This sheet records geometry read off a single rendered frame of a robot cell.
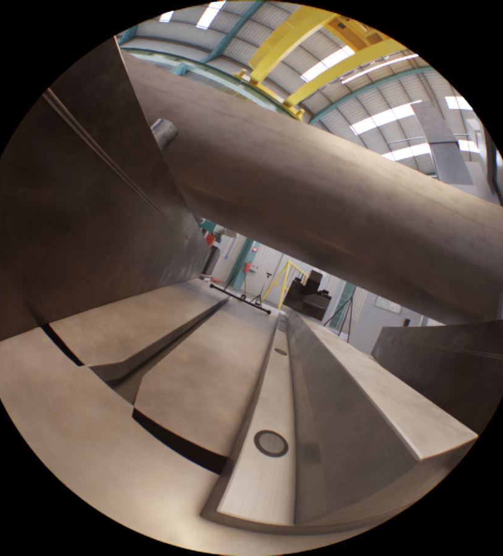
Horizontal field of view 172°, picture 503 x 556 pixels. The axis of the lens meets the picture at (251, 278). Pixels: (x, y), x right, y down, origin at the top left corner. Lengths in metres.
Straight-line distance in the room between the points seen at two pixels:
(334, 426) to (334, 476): 0.06
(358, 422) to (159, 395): 0.24
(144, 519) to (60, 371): 0.19
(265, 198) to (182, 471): 0.96
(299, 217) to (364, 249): 0.38
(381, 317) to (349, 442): 3.31
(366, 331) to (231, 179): 3.23
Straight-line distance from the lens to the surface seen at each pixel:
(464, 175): 3.26
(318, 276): 1.48
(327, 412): 0.20
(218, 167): 1.02
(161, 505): 0.20
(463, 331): 0.81
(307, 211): 0.91
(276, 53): 11.76
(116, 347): 0.33
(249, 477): 0.18
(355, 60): 11.05
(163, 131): 0.47
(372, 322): 3.46
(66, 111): 0.26
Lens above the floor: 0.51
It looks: 2 degrees up
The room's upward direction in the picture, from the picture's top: 24 degrees clockwise
